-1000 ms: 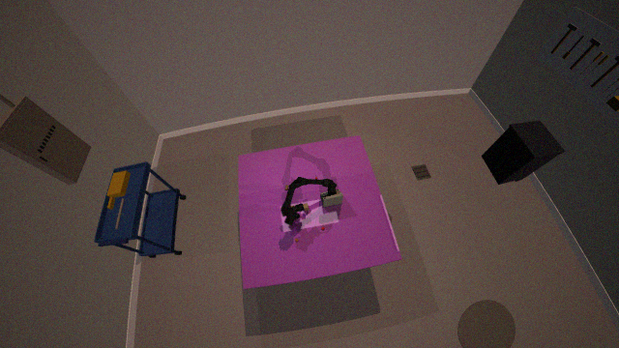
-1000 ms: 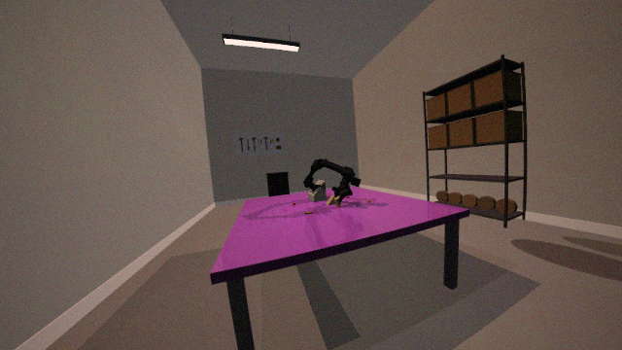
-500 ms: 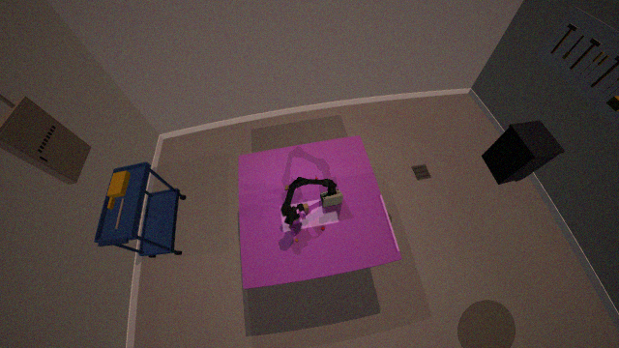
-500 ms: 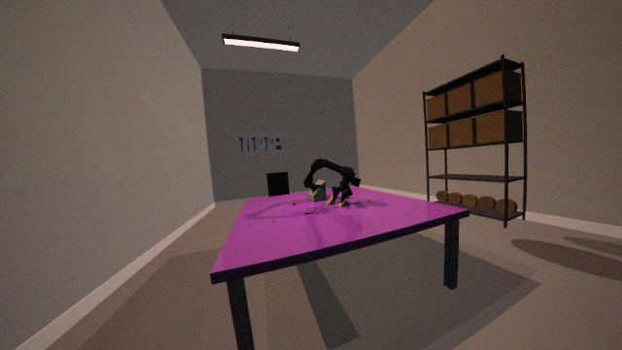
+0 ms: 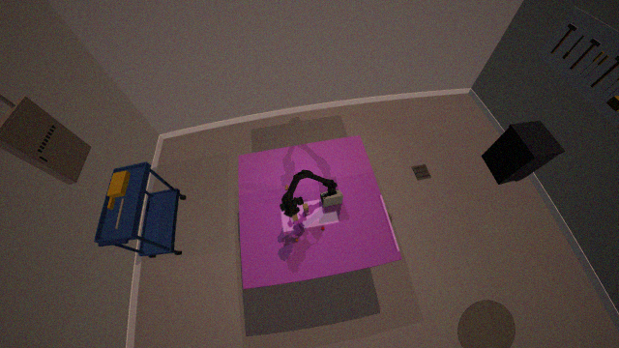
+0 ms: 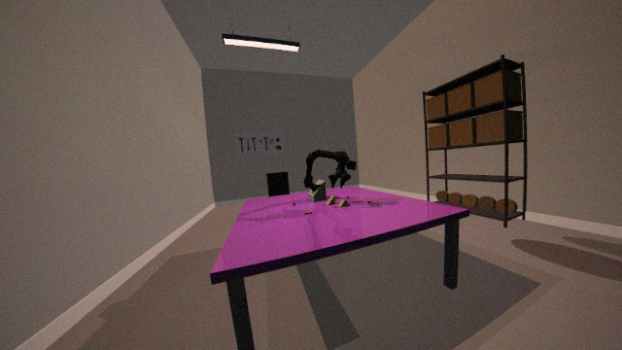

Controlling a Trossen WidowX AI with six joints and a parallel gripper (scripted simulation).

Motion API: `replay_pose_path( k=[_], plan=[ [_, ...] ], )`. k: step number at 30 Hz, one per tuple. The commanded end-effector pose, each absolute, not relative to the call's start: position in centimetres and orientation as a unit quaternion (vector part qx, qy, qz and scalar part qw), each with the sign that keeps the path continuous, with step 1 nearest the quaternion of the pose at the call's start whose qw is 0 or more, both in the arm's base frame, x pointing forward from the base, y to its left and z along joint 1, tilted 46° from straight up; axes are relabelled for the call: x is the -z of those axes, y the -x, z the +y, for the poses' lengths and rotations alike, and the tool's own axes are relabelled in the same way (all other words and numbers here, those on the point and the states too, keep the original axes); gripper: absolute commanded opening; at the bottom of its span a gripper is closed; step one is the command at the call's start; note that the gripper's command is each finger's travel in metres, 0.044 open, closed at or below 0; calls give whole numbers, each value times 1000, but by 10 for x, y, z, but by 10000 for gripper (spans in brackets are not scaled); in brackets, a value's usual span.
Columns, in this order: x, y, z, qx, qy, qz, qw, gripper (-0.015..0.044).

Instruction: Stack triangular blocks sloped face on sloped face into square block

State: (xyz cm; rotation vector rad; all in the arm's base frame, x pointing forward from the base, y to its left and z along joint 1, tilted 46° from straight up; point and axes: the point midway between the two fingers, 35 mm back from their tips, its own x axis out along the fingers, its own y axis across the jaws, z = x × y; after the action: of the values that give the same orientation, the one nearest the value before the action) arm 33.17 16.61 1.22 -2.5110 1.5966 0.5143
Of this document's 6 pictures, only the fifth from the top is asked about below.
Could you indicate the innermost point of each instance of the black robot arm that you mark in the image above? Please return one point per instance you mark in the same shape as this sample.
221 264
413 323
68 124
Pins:
291 204

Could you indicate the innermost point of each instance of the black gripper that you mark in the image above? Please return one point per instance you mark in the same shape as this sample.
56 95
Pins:
300 202

